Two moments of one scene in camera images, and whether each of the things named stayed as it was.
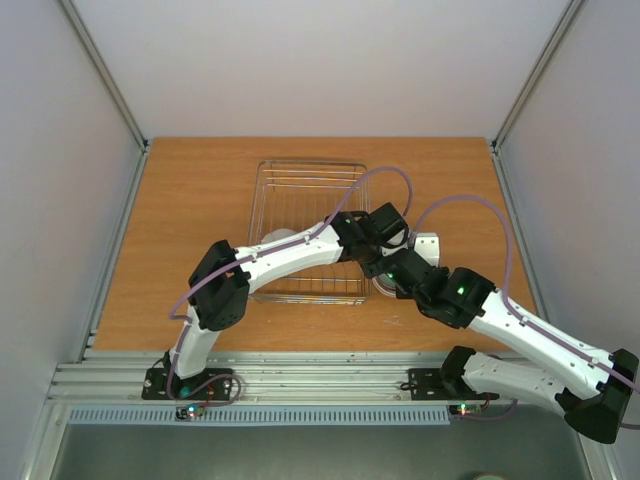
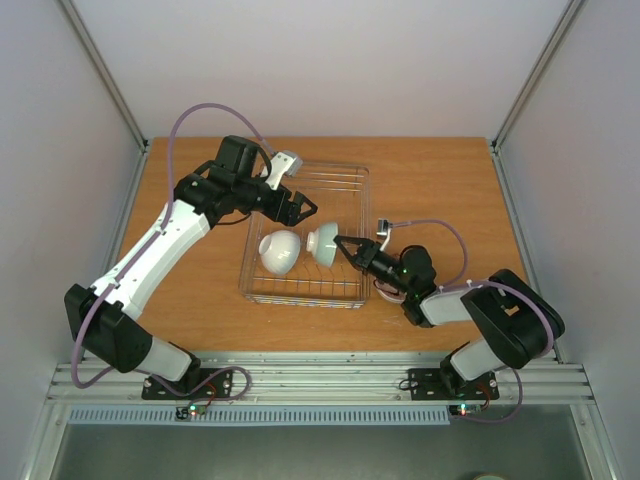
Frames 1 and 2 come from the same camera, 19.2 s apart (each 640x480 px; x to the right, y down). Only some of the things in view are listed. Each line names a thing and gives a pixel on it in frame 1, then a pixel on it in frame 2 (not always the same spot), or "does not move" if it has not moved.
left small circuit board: (189, 412) does not move
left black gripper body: (370, 270) -> (275, 211)
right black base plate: (426, 384) does not move
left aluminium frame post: (107, 71) does not move
